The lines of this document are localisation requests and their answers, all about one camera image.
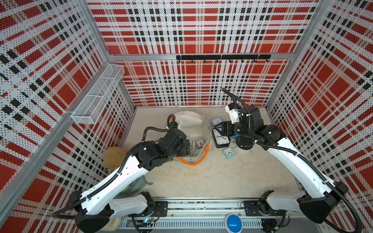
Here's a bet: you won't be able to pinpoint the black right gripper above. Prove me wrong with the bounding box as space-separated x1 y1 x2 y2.
214 121 253 139

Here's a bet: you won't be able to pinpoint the black square alarm clock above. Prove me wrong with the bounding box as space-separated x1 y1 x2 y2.
212 129 230 149

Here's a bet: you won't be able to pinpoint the white round clock black back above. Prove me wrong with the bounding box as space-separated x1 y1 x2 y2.
236 136 254 150

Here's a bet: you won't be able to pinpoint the mint green small clock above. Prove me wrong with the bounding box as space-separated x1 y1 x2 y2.
222 147 236 160

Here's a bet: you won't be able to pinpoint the beige canvas bag orange handles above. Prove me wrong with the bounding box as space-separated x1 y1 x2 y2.
175 111 211 166

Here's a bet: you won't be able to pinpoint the light blue square alarm clock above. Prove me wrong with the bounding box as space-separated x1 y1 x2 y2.
211 117 224 127

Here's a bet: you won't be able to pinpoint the white round analog clock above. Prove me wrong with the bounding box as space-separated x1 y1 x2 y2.
192 138 205 150

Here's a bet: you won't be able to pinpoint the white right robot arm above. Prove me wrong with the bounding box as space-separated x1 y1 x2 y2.
212 103 362 233

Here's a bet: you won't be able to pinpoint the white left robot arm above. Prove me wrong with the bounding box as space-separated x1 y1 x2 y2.
52 128 190 233

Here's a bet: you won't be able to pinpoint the grey green cloth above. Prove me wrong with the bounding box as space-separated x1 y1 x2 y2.
115 176 153 199

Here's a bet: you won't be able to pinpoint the tan plush toy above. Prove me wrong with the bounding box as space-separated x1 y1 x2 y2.
103 147 127 170

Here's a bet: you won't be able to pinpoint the blue round button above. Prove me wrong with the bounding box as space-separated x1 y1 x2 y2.
224 214 243 233

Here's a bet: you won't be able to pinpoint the beige sponge block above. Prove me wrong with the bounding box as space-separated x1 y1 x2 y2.
101 217 122 232

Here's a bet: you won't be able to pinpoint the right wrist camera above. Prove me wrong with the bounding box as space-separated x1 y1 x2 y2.
225 103 240 124

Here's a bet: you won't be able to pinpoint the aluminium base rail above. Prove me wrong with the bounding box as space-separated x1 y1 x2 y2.
116 197 330 233

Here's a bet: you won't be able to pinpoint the black wall hook rail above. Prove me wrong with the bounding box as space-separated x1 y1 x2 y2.
176 54 272 62

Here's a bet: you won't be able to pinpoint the white wire mesh shelf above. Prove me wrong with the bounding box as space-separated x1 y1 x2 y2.
71 64 124 125

